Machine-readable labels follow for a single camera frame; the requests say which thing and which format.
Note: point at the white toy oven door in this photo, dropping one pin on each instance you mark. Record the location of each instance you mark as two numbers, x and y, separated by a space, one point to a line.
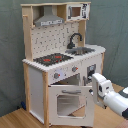
71 105

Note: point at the grey stove knob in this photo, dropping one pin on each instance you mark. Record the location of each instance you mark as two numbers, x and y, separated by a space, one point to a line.
74 69
56 75

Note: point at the black toy faucet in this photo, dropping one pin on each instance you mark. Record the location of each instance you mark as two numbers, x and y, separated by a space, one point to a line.
71 44

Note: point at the grey toy sink basin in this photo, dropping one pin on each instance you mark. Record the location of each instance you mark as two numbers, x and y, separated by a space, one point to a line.
79 51

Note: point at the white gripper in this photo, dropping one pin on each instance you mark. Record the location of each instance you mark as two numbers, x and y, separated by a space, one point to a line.
100 88

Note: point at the grey toy range hood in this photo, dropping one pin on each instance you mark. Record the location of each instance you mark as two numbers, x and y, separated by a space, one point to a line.
48 18

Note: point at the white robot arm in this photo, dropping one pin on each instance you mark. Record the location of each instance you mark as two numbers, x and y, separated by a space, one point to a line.
105 96

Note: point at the white fridge door with dispenser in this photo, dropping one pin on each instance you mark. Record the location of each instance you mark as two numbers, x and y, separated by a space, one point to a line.
87 68

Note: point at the wooden toy kitchen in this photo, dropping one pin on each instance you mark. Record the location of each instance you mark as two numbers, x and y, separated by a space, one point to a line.
45 40

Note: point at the black toy stovetop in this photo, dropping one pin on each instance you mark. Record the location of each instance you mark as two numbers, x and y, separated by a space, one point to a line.
52 59

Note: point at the toy microwave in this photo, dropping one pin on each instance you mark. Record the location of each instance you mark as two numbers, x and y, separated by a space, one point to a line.
78 11

